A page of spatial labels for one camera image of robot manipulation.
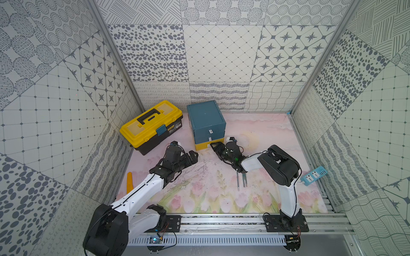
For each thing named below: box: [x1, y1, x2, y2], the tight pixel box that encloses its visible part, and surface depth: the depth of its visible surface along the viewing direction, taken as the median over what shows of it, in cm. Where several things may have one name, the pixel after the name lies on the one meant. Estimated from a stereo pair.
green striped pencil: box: [235, 168, 240, 192], surface depth 90 cm
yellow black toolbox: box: [119, 100, 184, 156], surface depth 94 cm
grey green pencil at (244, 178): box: [241, 172, 247, 188], surface depth 90 cm
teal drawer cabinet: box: [186, 99, 227, 145], surface depth 92 cm
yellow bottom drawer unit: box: [194, 137, 225, 151], surface depth 98 cm
